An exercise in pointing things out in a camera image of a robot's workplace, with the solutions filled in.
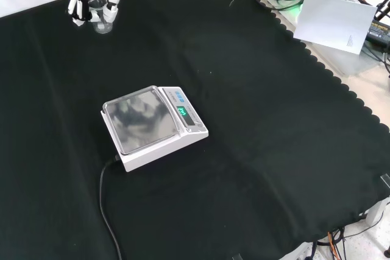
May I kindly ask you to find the small clear glass beaker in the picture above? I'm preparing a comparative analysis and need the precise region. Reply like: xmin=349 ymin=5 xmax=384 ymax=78
xmin=88 ymin=0 xmax=115 ymax=34

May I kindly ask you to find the white electronic balance steel pan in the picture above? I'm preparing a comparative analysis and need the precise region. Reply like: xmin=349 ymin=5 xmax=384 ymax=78
xmin=100 ymin=85 xmax=210 ymax=174

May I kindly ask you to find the black bench cloth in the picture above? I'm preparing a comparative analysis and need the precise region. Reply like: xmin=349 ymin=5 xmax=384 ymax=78
xmin=0 ymin=0 xmax=390 ymax=260

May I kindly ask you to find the pale white board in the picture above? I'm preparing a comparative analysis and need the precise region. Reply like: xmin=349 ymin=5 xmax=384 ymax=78
xmin=292 ymin=0 xmax=378 ymax=56

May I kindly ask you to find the black power adapter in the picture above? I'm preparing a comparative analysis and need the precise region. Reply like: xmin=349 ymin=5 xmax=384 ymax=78
xmin=364 ymin=19 xmax=390 ymax=49

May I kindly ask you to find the black tripod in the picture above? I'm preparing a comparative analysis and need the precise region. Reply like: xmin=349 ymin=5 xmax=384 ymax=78
xmin=374 ymin=0 xmax=390 ymax=21

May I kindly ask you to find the black balance power cable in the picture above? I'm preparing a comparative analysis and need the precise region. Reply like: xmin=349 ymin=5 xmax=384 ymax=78
xmin=99 ymin=155 xmax=124 ymax=260

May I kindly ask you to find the orange cable under bench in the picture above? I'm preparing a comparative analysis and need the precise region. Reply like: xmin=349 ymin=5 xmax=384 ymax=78
xmin=327 ymin=230 xmax=347 ymax=260

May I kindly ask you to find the grey bench frame leg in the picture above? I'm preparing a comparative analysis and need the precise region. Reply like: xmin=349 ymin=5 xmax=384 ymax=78
xmin=364 ymin=174 xmax=390 ymax=227

